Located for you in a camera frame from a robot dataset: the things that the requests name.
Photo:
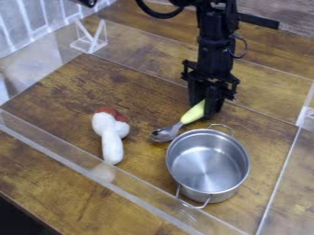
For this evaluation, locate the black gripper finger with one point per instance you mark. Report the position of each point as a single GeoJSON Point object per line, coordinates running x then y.
{"type": "Point", "coordinates": [195, 88]}
{"type": "Point", "coordinates": [213, 101]}

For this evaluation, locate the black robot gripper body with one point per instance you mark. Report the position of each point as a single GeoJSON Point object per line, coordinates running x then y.
{"type": "Point", "coordinates": [218, 21]}

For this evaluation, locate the green handled metal spoon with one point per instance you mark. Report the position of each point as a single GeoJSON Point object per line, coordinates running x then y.
{"type": "Point", "coordinates": [167, 133]}

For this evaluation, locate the stainless steel pot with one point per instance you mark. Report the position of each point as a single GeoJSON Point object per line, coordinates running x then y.
{"type": "Point", "coordinates": [209, 165]}

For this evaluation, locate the white red plush mushroom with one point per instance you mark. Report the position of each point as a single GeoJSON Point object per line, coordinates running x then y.
{"type": "Point", "coordinates": [111, 126]}

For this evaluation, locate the clear acrylic front barrier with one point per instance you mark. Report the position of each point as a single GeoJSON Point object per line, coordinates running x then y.
{"type": "Point", "coordinates": [83, 196]}

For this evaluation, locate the black wall strip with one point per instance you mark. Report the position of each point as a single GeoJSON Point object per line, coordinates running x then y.
{"type": "Point", "coordinates": [259, 21]}

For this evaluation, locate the clear acrylic triangle bracket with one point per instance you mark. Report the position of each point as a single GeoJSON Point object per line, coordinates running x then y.
{"type": "Point", "coordinates": [90, 43]}

